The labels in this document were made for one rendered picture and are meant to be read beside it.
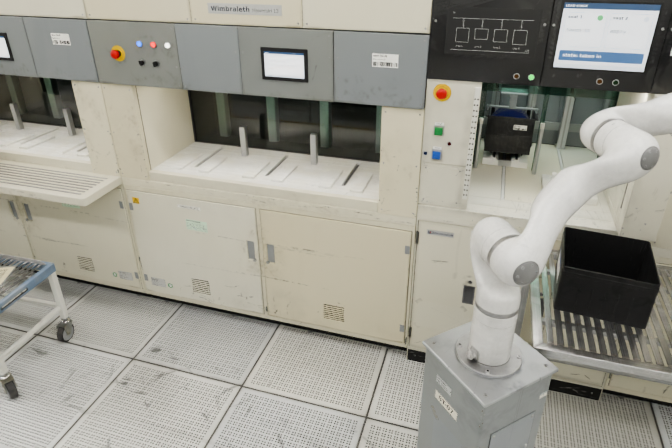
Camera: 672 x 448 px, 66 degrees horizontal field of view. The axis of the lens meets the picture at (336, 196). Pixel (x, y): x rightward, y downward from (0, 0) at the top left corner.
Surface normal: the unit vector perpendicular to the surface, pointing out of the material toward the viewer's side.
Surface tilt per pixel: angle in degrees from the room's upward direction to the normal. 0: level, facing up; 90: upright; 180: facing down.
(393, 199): 90
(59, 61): 90
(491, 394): 0
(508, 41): 90
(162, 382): 0
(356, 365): 0
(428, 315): 90
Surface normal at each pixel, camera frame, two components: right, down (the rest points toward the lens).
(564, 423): 0.00, -0.89
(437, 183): -0.30, 0.43
